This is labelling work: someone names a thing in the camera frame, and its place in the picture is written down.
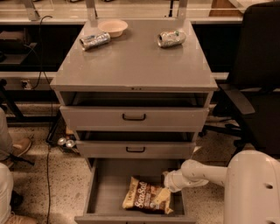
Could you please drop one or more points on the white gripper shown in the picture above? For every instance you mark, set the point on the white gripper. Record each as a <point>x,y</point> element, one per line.
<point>172,180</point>

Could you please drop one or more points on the brown sea salt chip bag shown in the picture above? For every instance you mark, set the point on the brown sea salt chip bag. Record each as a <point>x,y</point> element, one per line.
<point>141,195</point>

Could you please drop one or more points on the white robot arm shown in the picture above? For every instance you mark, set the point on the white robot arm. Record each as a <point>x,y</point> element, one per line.
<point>251,183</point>

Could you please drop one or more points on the grey open bottom drawer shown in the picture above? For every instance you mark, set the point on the grey open bottom drawer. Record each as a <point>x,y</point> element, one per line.
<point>109,184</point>

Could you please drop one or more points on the grey middle drawer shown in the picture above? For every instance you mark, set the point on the grey middle drawer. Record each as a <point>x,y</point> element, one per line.
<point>119,149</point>

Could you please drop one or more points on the grey drawer cabinet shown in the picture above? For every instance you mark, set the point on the grey drawer cabinet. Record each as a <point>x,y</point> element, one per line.
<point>133,71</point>

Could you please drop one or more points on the grey top drawer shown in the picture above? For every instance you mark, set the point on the grey top drawer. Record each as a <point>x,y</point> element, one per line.
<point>134,119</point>

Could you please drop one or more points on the silver cans on floor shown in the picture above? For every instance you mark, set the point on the silver cans on floor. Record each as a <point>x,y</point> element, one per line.
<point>69,143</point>

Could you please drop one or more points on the black office chair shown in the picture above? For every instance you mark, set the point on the black office chair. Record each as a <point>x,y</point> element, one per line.
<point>251,93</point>

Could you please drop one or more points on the crushed silver can right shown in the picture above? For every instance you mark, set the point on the crushed silver can right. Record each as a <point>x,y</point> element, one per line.
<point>171,38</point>

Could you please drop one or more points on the crushed silver can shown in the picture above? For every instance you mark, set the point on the crushed silver can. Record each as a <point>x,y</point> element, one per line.
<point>171,38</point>
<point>93,41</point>

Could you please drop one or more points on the person leg with shoe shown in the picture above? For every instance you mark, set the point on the person leg with shoe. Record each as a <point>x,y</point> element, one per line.
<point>7,147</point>

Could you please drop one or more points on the crushed silver can left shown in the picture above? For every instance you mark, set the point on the crushed silver can left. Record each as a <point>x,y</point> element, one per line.
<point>93,41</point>

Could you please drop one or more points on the beige paper bowl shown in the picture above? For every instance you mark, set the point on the beige paper bowl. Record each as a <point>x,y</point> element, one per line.
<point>114,28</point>

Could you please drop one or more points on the wall power outlet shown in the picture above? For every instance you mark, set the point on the wall power outlet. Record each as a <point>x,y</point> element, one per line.
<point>26,84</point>

